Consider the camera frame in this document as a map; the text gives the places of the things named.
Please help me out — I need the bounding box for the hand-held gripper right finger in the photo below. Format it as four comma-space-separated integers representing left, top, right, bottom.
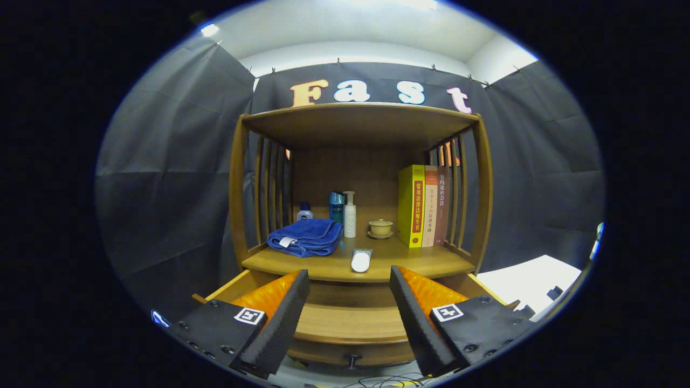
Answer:
389, 264, 537, 377

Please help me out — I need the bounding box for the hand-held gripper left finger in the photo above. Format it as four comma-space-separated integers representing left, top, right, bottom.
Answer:
171, 268, 312, 379

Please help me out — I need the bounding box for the wooden drawer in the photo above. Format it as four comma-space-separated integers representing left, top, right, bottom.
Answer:
192, 269, 521, 370

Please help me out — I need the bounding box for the white tube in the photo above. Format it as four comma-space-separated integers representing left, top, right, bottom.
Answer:
350, 248, 374, 273

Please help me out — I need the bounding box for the wooden countertop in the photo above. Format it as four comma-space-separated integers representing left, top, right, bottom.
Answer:
241, 207, 476, 283

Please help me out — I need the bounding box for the wooden cabinet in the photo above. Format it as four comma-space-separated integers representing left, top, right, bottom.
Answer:
229, 102, 494, 283

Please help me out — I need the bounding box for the blue folded towel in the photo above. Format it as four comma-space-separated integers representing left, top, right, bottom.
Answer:
267, 218, 343, 258

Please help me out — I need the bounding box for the yellow lidded teacup with saucer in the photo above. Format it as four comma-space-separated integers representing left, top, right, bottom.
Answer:
368, 219, 395, 240

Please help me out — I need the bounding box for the orange and white book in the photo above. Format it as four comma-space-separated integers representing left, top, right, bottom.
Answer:
422, 165, 439, 247

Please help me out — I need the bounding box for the brown book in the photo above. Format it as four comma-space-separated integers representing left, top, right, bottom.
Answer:
434, 166, 451, 247

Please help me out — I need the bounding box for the yellow book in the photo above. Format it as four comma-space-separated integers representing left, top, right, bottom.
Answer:
397, 164, 426, 248

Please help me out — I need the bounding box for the white side table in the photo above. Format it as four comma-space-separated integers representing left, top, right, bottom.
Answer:
477, 254, 583, 318

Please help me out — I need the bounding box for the white pump bottle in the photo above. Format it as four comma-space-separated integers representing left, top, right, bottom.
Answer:
343, 191, 357, 239

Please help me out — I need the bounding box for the teal bottle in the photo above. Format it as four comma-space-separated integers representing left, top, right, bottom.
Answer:
329, 191, 346, 224

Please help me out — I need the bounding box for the black backdrop cloth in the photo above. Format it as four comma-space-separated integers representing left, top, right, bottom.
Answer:
96, 37, 605, 324

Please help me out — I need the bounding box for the tangle of cables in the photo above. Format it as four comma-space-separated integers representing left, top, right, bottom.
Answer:
356, 375, 432, 388

